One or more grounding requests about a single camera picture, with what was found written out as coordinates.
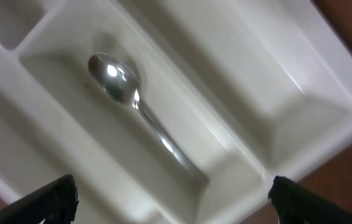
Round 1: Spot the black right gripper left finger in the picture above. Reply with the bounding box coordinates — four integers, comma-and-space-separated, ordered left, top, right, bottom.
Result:
0, 174, 79, 224

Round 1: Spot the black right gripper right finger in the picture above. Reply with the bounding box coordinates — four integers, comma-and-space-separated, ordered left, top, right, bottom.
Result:
268, 176, 352, 224

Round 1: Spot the large steel tablespoon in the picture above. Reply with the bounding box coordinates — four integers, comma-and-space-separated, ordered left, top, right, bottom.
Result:
88, 52, 209, 185

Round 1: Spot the white plastic cutlery tray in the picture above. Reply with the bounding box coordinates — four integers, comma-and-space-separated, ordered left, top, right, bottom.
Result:
0, 0, 352, 223

